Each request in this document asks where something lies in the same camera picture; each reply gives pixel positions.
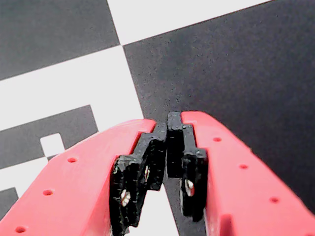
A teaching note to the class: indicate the red gripper finger with black pad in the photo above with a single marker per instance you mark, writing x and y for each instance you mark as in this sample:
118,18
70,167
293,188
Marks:
246,196
73,191

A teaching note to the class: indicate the black white marker checkerboard mat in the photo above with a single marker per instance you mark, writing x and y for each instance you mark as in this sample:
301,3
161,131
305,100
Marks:
221,61

